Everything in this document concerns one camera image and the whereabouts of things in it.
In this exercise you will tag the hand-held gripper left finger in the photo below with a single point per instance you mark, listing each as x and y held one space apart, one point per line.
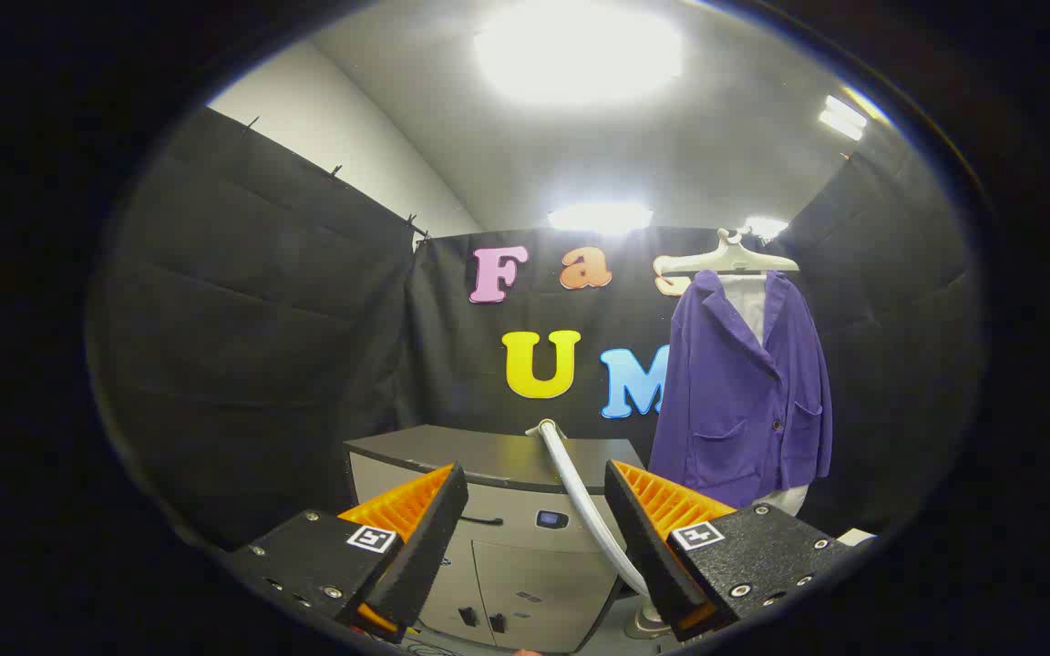
416 556

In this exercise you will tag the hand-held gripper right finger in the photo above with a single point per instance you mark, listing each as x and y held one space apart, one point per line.
648 538

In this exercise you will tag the white garment steamer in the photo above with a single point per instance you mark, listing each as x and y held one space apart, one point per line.
580 497

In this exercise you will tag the purple jacket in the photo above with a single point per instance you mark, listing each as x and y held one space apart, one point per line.
725 401

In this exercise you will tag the white clothes hanger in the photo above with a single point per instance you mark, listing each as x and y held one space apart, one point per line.
725 261

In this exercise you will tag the grey cabinet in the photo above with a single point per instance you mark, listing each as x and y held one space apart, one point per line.
507 565

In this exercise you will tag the white paper sheet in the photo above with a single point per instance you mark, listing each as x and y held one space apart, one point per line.
856 537

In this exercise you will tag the white undershirt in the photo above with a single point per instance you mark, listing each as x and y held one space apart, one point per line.
748 296

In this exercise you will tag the rectangular ceiling light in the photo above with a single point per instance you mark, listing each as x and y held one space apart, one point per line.
844 117
598 217

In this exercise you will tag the large round ceiling light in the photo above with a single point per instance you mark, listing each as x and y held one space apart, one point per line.
580 50

